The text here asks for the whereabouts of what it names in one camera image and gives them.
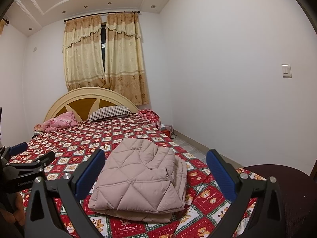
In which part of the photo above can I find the red box on floor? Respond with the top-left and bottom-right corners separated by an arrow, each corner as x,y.
161,125 -> 174,138

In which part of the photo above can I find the white wall light switch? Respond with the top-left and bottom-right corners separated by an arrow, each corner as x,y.
281,64 -> 292,78

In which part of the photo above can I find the pink folded blanket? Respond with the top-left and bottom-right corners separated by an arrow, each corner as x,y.
42,111 -> 78,133

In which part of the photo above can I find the red patterned cloth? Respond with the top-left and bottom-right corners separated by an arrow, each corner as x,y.
137,108 -> 161,130

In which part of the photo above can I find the cream wooden headboard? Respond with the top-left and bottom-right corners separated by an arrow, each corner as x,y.
45,87 -> 139,121

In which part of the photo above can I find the beige window curtain left panel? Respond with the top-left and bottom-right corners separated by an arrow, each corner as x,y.
62,15 -> 105,91

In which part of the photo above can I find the person's left hand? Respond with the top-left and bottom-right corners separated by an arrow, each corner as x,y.
1,192 -> 25,227

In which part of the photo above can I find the beige window curtain right panel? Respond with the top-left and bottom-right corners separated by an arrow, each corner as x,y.
105,12 -> 149,106

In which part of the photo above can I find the black curtain rod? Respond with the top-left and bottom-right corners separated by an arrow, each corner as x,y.
63,11 -> 141,23

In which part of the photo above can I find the beige side window curtain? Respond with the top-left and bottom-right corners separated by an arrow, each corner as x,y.
0,19 -> 7,35

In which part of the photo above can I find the beige window curtain panel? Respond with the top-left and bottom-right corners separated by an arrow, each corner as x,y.
62,15 -> 105,91
105,12 -> 149,106

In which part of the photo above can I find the striped pillow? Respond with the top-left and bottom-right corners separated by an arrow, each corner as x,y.
88,106 -> 132,122

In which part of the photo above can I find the beige quilted puffer jacket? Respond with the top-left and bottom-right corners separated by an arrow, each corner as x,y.
88,138 -> 187,223

